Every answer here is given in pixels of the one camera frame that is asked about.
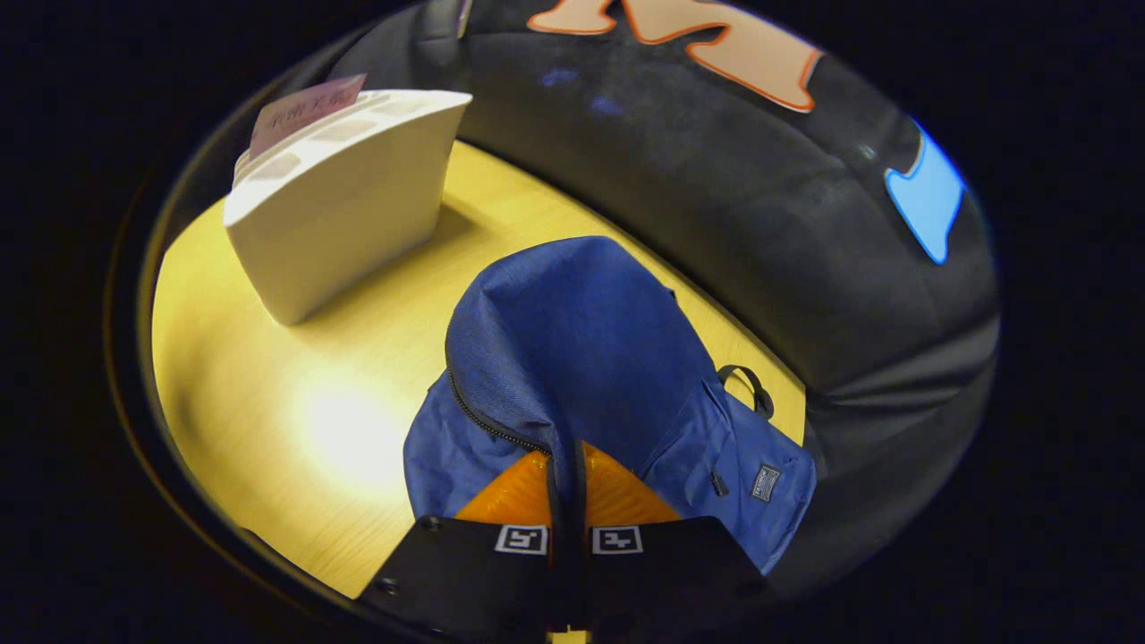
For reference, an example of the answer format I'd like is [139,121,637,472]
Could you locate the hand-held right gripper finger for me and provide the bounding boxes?
[358,438,574,644]
[573,440,772,644]

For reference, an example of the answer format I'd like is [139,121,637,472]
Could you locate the blue schoolbag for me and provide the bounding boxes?
[403,235,817,578]

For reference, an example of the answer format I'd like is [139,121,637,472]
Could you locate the white bookshelf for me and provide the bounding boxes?
[224,88,473,327]

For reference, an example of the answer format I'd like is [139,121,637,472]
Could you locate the black backdrop cloth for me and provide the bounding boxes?
[327,0,1001,591]

